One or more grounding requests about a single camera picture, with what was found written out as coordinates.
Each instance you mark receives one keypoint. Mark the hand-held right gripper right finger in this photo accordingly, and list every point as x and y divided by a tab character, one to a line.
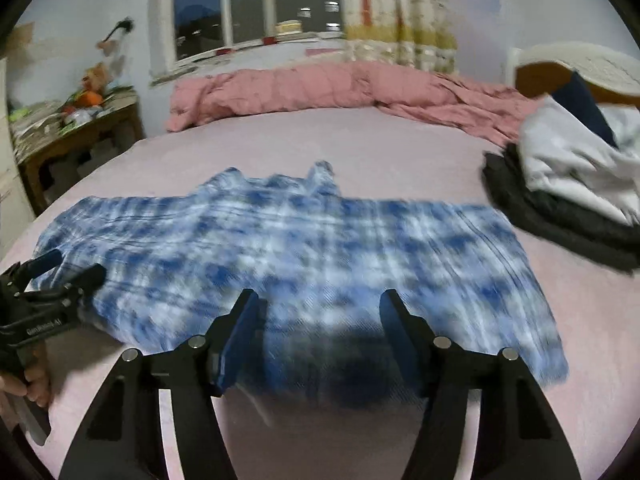
400	340

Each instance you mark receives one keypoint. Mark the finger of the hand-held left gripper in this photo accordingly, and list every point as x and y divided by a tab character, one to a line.
82	282
45	261

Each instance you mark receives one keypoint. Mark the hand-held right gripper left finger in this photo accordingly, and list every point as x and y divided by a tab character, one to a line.
240	340

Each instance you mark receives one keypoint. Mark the blue plaid shirt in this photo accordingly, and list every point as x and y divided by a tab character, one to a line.
320	250

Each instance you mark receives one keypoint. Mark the person's left hand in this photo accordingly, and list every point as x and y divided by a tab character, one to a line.
39	380

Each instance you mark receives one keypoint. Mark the white drawer cabinet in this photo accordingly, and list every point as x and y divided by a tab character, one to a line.
10	185

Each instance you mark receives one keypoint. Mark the wooden side table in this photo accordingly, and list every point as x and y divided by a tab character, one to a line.
80	132

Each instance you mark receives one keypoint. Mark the orange plush toy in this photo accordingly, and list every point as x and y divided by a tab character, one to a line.
87	98

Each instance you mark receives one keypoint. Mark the stack of books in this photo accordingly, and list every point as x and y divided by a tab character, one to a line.
120	99

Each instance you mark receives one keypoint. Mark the black folded garment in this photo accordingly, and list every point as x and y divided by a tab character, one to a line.
550	230

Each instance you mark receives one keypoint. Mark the brown paper bag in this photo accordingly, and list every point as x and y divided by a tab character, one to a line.
96	76

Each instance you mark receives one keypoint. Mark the white and navy garment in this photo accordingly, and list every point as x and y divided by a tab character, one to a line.
560	160

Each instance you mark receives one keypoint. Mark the pink checked quilt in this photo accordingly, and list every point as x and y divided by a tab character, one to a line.
300	90

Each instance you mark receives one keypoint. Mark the white and wooden headboard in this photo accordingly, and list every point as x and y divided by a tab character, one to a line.
540	77

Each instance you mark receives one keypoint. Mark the white framed window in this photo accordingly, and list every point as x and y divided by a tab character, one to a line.
250	0

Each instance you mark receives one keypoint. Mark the tree print curtain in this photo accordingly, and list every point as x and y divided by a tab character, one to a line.
395	10

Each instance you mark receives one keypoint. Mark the wall lamp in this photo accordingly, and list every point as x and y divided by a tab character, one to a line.
117	30

